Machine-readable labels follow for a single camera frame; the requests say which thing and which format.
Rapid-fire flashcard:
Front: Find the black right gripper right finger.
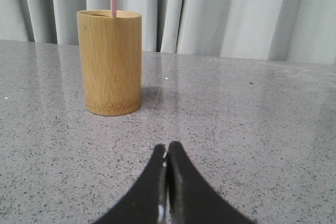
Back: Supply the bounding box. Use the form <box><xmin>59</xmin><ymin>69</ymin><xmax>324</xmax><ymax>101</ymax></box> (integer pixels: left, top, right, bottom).
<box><xmin>168</xmin><ymin>141</ymin><xmax>253</xmax><ymax>223</ymax></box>

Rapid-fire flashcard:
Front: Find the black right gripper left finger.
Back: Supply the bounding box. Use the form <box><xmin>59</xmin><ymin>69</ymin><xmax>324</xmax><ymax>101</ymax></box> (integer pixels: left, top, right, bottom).
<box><xmin>94</xmin><ymin>144</ymin><xmax>166</xmax><ymax>223</ymax></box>

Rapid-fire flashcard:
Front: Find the bamboo wooden cup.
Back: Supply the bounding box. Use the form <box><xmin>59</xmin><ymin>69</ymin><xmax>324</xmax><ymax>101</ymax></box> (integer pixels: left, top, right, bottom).
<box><xmin>77</xmin><ymin>10</ymin><xmax>142</xmax><ymax>116</ymax></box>

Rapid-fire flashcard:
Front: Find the grey-white curtain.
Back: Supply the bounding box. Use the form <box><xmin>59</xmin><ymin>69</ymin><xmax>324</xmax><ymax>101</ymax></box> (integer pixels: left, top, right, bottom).
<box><xmin>1</xmin><ymin>0</ymin><xmax>335</xmax><ymax>65</ymax></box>

